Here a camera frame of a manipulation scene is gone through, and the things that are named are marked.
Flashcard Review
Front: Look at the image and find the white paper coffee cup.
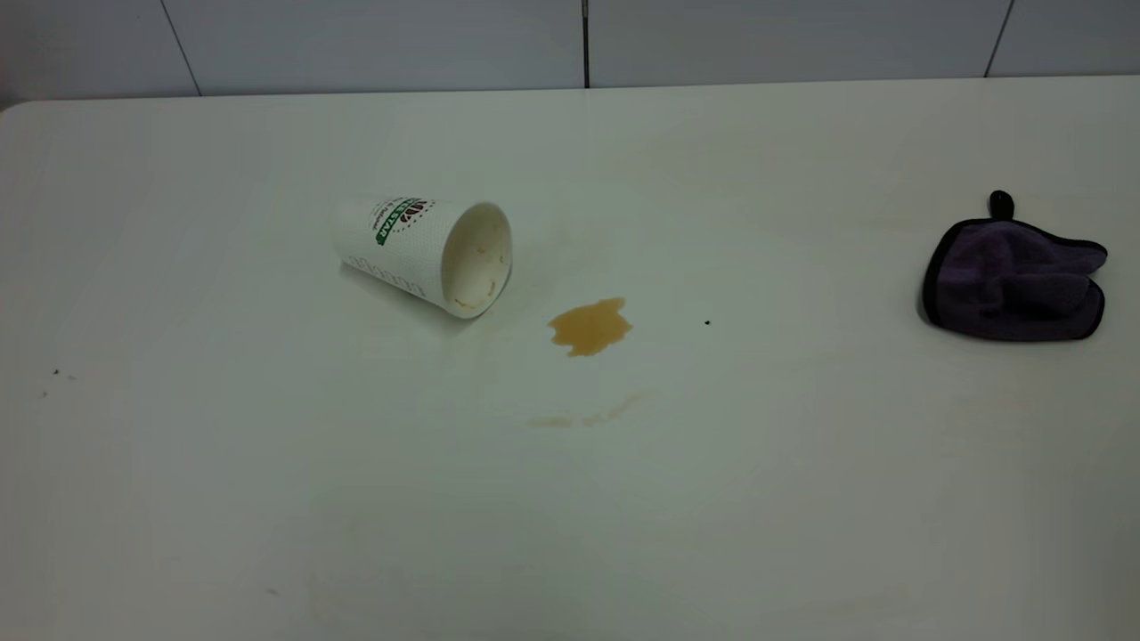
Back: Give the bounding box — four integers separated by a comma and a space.
331, 196, 515, 320

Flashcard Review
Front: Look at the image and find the purple cloth with black trim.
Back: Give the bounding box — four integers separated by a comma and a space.
920, 190, 1110, 343

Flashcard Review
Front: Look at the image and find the brown coffee spill puddle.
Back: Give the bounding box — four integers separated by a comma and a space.
547, 296, 634, 359

